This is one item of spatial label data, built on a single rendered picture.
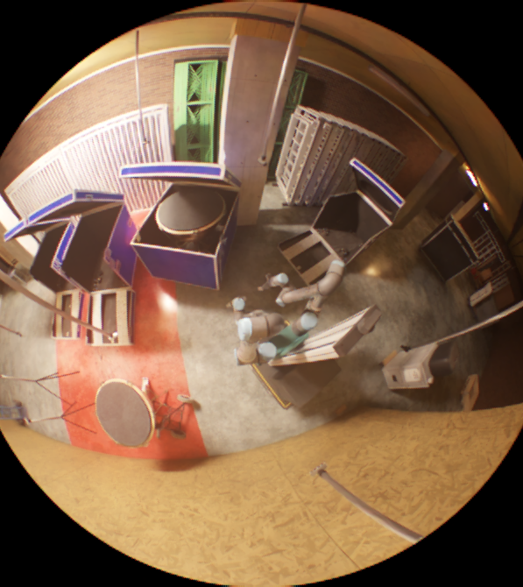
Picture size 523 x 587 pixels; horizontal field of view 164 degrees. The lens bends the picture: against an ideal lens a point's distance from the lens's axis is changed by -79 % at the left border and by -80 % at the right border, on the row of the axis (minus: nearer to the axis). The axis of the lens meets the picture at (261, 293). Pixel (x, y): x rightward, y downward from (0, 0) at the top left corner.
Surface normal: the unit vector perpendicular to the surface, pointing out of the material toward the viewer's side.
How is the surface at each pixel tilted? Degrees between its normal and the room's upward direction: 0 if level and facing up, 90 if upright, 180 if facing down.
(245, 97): 90
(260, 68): 90
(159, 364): 0
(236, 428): 0
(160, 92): 90
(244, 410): 0
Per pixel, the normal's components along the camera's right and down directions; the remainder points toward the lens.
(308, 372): 0.17, -0.39
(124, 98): 0.24, 0.91
